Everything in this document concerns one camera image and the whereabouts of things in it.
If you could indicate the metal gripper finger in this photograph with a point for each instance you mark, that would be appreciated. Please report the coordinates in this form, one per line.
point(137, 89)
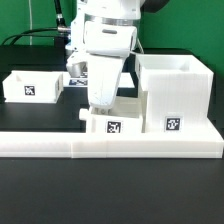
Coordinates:
point(105, 110)

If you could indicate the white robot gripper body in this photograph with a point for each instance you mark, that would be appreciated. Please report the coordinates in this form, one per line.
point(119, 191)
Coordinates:
point(107, 48)

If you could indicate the white drawer with knob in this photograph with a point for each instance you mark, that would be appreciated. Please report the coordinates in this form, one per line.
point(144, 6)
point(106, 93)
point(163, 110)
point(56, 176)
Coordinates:
point(124, 118)

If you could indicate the white drawer cabinet housing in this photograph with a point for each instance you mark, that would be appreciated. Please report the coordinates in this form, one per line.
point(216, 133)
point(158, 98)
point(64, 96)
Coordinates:
point(175, 91)

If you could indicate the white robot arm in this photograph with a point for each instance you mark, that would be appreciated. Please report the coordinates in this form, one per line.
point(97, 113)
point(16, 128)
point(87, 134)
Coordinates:
point(109, 12)

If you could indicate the white rear drawer box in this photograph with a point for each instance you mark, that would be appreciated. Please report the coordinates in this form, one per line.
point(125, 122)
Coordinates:
point(33, 86)

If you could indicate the white marker sheet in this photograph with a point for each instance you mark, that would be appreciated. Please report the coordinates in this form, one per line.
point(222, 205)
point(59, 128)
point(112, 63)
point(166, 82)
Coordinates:
point(82, 81)

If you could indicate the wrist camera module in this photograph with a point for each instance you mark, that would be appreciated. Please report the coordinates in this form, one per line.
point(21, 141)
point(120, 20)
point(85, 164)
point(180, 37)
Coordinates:
point(76, 64)

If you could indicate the white L-shaped base frame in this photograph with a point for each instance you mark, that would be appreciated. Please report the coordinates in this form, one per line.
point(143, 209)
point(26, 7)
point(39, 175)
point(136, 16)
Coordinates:
point(201, 143)

